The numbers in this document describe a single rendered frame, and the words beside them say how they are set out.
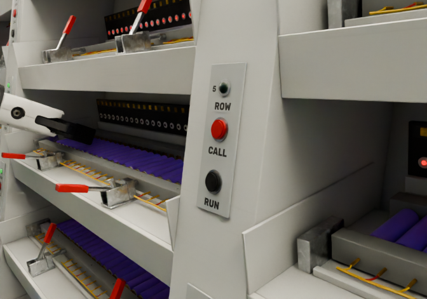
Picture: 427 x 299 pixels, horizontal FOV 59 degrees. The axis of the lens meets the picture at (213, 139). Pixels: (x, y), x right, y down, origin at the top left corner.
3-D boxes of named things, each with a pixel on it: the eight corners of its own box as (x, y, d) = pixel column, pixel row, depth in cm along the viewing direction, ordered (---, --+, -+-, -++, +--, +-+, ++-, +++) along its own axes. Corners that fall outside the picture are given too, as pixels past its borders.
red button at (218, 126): (222, 139, 30) (223, 120, 30) (208, 138, 31) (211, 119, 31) (230, 140, 31) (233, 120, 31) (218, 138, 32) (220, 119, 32)
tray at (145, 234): (179, 294, 36) (166, 201, 34) (14, 177, 82) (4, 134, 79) (306, 219, 49) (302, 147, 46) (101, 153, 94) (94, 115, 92)
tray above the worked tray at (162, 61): (201, 95, 35) (183, -67, 32) (21, 88, 81) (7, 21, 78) (325, 70, 48) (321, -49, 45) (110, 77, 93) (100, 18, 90)
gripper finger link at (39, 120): (57, 121, 62) (77, 128, 67) (20, 110, 64) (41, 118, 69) (54, 128, 62) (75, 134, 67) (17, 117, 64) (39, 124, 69)
